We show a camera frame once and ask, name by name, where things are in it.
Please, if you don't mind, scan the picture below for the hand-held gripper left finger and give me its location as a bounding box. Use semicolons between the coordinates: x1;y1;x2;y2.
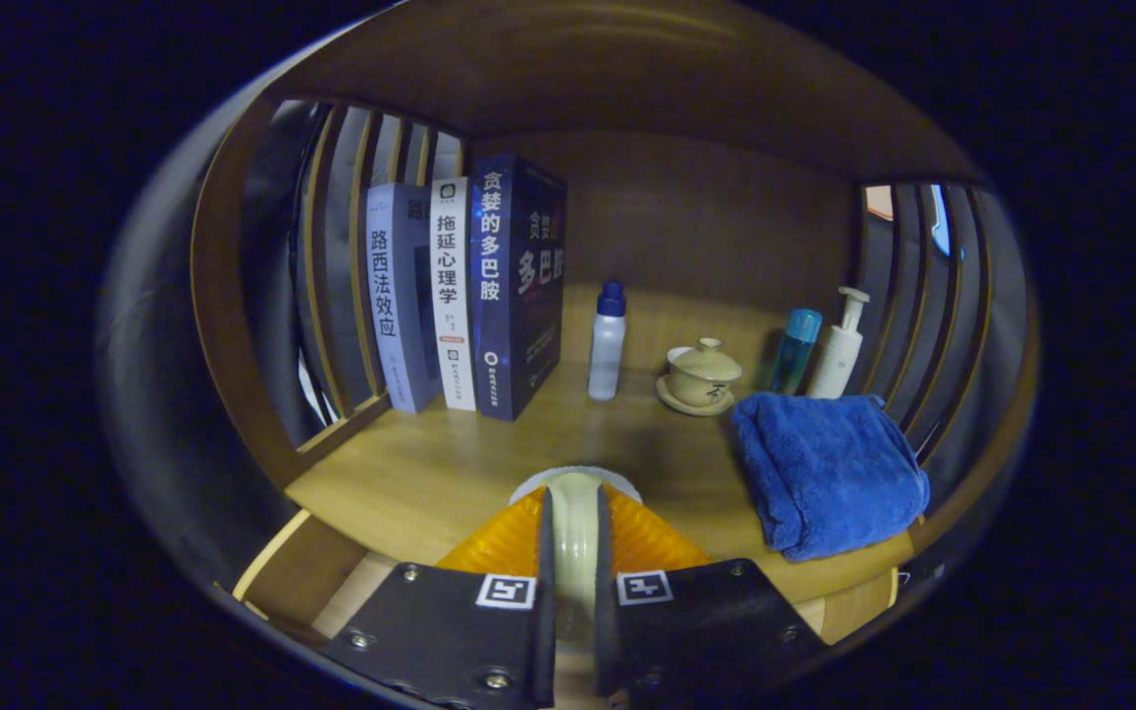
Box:
319;485;558;710

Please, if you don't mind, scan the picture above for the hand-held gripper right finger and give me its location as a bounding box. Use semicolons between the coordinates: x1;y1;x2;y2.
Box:
594;483;831;710

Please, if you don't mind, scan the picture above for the pale green ceramic ornament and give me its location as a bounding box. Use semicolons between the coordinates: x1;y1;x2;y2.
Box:
509;465;644;652

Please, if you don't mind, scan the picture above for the wooden drawer with black knob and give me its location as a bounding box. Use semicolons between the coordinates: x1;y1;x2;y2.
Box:
231;508;902;706

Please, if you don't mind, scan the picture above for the wooden countertop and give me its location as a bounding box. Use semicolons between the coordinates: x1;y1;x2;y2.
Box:
284;360;914;604

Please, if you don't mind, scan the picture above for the wooden cabinet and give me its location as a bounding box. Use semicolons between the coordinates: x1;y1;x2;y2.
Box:
188;0;1042;691

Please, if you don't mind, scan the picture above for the beige lidded teacup with saucer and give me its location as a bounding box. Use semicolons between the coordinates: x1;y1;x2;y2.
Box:
656;337;744;417

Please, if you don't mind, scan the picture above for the white bottle with blue cap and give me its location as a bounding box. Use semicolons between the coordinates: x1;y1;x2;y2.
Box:
588;281;627;401

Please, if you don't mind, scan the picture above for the folded blue towel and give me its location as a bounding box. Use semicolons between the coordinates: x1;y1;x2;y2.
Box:
732;392;931;563

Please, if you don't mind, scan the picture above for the dark blue book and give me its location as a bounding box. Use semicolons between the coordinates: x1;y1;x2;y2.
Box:
469;153;569;422

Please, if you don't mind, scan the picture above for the white book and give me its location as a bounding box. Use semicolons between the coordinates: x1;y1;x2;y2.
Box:
430;177;477;412

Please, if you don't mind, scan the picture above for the teal bottle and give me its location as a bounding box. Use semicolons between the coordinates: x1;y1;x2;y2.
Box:
768;308;823;395

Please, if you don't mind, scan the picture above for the light blue book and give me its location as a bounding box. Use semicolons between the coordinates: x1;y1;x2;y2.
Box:
366;182;443;415

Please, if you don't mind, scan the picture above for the white pump bottle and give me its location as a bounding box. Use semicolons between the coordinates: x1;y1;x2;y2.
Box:
807;287;871;400

